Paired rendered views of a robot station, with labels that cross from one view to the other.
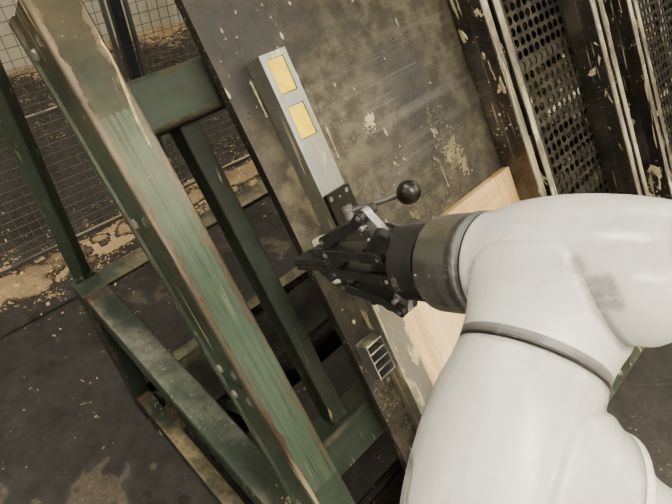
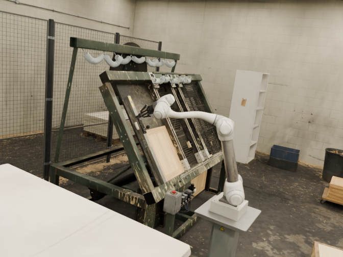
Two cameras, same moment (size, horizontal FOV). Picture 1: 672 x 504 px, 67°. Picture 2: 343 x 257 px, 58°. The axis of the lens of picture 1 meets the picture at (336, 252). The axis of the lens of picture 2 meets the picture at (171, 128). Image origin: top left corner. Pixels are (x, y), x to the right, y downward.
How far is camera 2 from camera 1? 248 cm
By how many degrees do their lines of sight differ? 35
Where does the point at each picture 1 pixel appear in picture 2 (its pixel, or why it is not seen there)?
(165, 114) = not seen: hidden behind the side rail
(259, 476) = (116, 187)
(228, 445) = (106, 184)
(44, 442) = not seen: hidden behind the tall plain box
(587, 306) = (165, 99)
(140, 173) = (116, 103)
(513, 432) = (161, 103)
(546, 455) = (163, 104)
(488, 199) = (161, 129)
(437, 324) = (154, 145)
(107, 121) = (113, 97)
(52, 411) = not seen: hidden behind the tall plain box
